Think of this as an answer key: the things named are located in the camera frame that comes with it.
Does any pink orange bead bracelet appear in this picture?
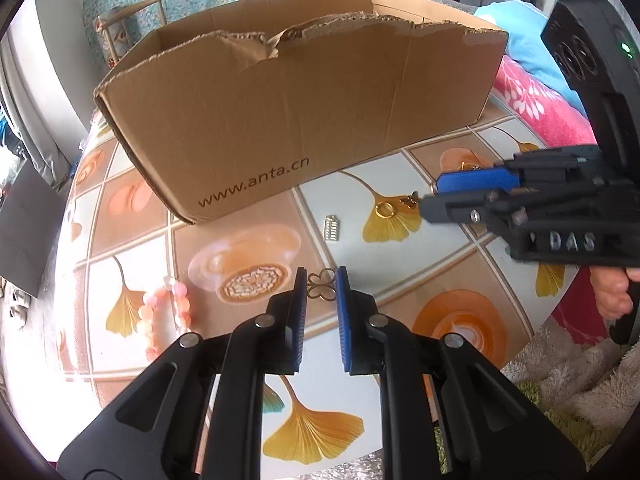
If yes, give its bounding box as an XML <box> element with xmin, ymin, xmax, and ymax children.
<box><xmin>135</xmin><ymin>278</ymin><xmax>193</xmax><ymax>361</ymax></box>

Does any gold ring earring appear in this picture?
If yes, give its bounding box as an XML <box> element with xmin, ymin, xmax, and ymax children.
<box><xmin>373</xmin><ymin>192</ymin><xmax>420</xmax><ymax>220</ymax></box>

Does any gold butterfly hair clip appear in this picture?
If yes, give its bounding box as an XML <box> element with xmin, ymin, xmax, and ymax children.
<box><xmin>307</xmin><ymin>268</ymin><xmax>336</xmax><ymax>302</ymax></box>

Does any person's right hand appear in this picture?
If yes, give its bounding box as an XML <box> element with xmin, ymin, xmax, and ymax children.
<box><xmin>590</xmin><ymin>266</ymin><xmax>640</xmax><ymax>321</ymax></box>

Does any pink floral blanket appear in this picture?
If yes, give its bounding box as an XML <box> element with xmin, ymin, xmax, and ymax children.
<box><xmin>494</xmin><ymin>55</ymin><xmax>597</xmax><ymax>148</ymax></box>

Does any white fluffy rug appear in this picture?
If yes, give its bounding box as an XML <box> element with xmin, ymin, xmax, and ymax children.
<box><xmin>502</xmin><ymin>318</ymin><xmax>639</xmax><ymax>466</ymax></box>

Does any light blue blanket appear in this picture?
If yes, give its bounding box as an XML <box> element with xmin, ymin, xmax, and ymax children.
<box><xmin>474</xmin><ymin>0</ymin><xmax>587</xmax><ymax>116</ymax></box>

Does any patterned tablecloth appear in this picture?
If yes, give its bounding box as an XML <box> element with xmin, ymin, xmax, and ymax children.
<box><xmin>54</xmin><ymin>100</ymin><xmax>576</xmax><ymax>479</ymax></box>

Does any silver rhinestone hair clip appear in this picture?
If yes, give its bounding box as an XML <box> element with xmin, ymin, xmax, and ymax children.
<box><xmin>323</xmin><ymin>214</ymin><xmax>340</xmax><ymax>242</ymax></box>

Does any pair of shoes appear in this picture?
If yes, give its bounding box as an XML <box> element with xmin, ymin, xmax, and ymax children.
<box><xmin>9</xmin><ymin>288</ymin><xmax>32</xmax><ymax>323</ymax></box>

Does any dark grey cabinet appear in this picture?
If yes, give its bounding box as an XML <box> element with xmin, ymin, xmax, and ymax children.
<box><xmin>0</xmin><ymin>162</ymin><xmax>65</xmax><ymax>297</ymax></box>

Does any brown cardboard box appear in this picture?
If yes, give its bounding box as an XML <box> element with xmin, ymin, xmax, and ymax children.
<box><xmin>94</xmin><ymin>0</ymin><xmax>508</xmax><ymax>224</ymax></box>

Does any wooden chair dark seat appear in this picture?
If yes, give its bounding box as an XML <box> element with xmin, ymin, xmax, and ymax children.
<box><xmin>92</xmin><ymin>0</ymin><xmax>167</xmax><ymax>68</ymax></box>

